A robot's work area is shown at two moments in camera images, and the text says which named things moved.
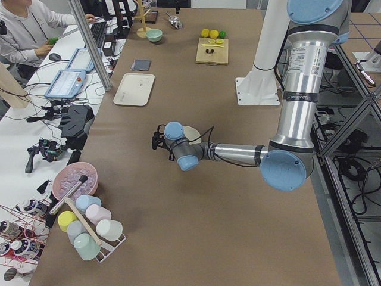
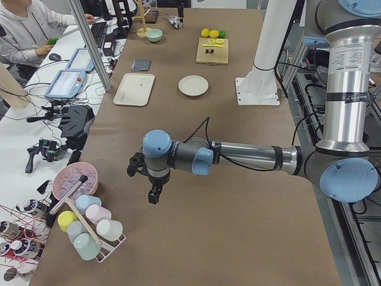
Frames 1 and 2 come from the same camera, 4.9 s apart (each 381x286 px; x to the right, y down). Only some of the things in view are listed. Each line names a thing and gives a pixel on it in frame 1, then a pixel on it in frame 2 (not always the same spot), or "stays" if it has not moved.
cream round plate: [192, 134] to [193, 85]
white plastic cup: [109, 229] stays
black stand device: [75, 124] stays
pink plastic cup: [95, 213] stays
